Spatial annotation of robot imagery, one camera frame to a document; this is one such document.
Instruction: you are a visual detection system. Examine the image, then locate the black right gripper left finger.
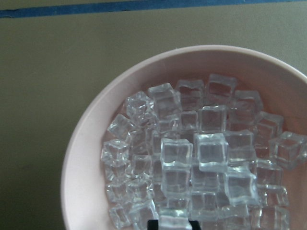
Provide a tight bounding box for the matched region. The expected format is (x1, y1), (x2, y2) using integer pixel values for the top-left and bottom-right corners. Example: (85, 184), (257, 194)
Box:
(147, 219), (159, 230)

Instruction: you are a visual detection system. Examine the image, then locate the pile of clear ice cubes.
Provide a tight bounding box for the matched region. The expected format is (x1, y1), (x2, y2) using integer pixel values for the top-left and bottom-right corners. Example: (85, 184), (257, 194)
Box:
(101, 74), (307, 230)

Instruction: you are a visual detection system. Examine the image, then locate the pink plastic bowl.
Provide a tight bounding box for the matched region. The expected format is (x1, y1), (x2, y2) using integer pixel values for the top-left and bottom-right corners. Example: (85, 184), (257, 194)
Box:
(61, 45), (307, 230)

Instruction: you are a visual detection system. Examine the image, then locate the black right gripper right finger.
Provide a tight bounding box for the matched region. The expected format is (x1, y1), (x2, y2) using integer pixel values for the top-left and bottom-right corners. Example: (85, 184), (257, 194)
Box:
(189, 220), (201, 230)

